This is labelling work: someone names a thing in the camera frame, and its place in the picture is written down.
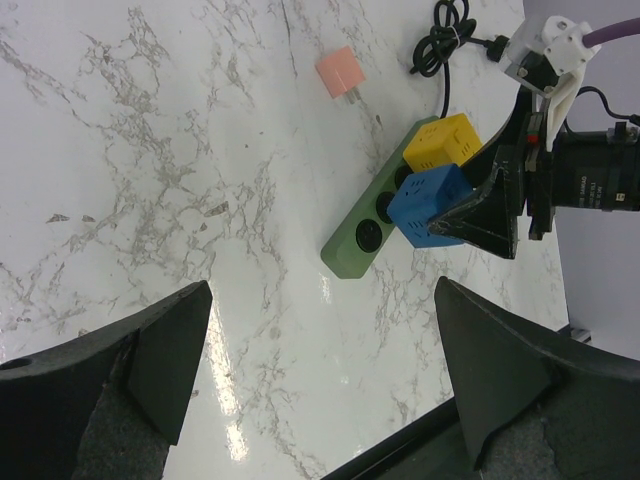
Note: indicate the pink plug adapter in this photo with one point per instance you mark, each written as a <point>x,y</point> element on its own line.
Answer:
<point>341,74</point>

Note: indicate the yellow cube socket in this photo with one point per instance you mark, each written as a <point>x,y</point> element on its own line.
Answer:
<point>452,140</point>

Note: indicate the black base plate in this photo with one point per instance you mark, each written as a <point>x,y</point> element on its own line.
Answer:
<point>396,447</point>

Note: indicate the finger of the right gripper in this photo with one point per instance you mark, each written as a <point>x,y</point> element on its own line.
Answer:
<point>488,218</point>
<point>480,165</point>

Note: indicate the green power strip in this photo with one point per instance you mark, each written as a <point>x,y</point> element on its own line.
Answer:
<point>357,240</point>

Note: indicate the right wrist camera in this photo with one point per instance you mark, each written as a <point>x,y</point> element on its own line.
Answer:
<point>549,57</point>

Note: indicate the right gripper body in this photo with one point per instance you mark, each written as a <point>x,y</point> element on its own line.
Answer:
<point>523,181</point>

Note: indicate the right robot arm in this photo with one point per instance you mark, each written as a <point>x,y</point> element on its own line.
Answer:
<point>594,170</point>

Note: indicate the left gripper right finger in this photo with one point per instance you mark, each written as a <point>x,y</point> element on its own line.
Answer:
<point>532,403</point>

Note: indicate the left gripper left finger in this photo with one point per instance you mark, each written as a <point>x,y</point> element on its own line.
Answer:
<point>109,404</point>

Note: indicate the blue cube socket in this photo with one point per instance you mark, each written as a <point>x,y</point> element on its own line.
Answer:
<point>423,196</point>

